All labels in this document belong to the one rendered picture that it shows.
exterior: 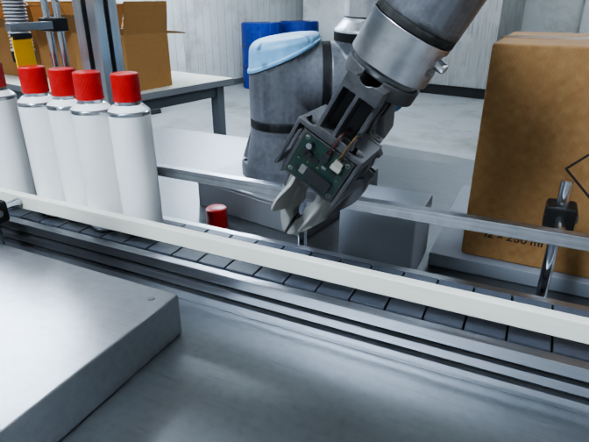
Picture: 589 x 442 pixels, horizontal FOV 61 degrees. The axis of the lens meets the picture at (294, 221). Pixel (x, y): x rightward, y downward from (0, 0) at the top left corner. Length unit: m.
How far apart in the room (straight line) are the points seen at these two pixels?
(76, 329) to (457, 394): 0.36
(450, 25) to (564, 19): 7.64
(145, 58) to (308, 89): 1.71
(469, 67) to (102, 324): 6.55
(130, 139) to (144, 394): 0.30
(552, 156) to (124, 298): 0.51
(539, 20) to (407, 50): 7.71
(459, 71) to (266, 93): 6.17
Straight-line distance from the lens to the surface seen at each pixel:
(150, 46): 2.49
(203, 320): 0.59
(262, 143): 0.84
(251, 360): 0.53
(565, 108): 0.65
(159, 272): 0.64
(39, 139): 0.76
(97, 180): 0.69
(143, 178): 0.66
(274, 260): 0.55
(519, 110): 0.66
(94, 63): 0.88
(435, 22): 0.43
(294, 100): 0.81
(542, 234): 0.54
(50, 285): 0.61
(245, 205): 0.83
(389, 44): 0.43
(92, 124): 0.67
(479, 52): 6.84
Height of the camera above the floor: 1.17
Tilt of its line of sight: 24 degrees down
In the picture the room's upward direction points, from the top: straight up
